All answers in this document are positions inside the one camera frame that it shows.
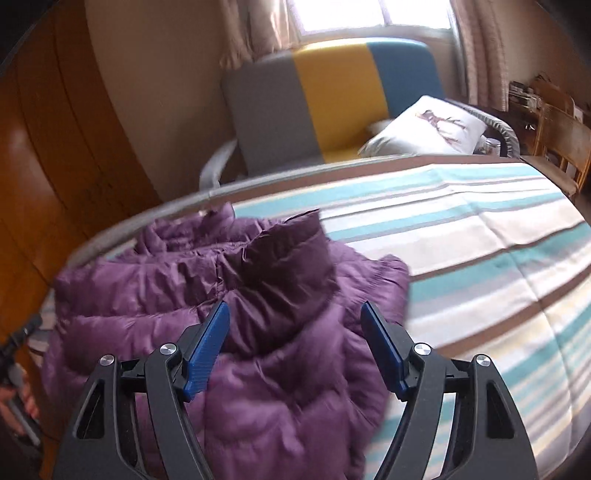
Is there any rattan chair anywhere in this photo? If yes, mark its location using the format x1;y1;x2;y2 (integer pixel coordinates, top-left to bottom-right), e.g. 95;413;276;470
519;102;591;197

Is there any wooden wardrobe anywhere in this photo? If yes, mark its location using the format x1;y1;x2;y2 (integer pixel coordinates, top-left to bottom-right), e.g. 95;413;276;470
0;9;162;333

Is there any beige patterned curtain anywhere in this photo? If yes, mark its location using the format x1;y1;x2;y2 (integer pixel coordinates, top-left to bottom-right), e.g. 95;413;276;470
450;0;513;112
217;0;301;70

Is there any cluttered wooden desk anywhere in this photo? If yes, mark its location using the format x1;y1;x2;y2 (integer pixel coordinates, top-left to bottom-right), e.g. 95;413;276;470
507;71;578;125

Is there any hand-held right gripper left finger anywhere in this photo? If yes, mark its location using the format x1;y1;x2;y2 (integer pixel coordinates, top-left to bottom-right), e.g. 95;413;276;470
53;300;232;480

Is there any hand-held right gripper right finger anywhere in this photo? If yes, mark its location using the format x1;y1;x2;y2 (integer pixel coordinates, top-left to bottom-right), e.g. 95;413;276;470
360;301;541;480

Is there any grey yellow blue sofa chair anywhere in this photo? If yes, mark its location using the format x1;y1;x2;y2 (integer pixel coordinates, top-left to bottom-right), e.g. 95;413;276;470
198;39;522;190

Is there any bed with striped sheet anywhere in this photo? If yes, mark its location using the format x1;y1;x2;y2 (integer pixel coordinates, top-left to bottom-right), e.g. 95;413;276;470
41;154;591;480

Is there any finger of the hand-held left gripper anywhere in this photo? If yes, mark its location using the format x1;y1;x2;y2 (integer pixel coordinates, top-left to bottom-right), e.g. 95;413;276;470
4;316;43;354

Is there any window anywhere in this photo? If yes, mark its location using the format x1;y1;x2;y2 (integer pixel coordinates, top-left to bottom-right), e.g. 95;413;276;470
286;0;455;44

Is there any purple puffer jacket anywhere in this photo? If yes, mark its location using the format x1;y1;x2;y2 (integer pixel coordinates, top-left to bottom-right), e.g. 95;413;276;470
39;203;413;480

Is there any white printed pillow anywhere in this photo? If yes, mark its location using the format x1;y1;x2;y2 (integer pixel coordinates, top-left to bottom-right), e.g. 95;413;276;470
358;95;489;158

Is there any person's left hand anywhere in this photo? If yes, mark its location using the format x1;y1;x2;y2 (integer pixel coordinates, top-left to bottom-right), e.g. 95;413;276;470
0;383;42;437

